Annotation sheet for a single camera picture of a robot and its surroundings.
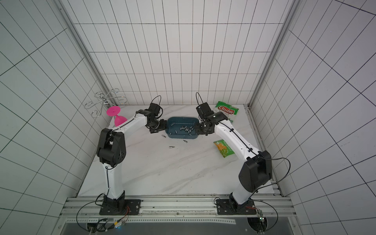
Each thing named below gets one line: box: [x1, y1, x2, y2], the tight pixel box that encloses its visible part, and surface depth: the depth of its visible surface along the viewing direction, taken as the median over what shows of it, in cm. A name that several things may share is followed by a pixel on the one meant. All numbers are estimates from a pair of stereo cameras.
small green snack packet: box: [212, 139, 235, 159], surface depth 94 cm
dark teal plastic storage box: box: [165, 116, 200, 140], surface depth 106 cm
